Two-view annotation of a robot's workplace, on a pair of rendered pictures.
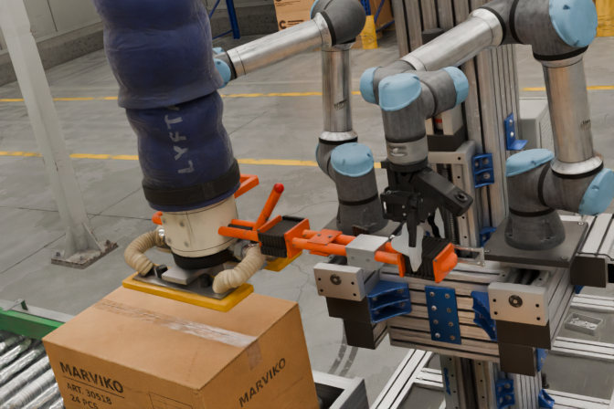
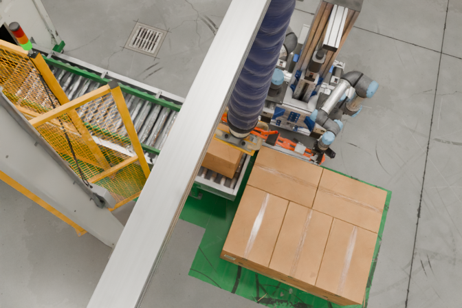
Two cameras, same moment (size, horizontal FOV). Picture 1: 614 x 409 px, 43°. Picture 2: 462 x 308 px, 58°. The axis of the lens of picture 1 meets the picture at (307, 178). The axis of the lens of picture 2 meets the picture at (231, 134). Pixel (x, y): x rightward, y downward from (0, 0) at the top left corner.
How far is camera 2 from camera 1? 2.33 m
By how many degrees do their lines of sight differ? 49
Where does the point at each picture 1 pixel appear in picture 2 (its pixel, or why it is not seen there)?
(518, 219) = not seen: hidden behind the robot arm
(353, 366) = not seen: hidden behind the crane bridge
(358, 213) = (275, 91)
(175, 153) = (247, 124)
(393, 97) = (327, 142)
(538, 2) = (364, 86)
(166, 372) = (222, 155)
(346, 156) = (276, 78)
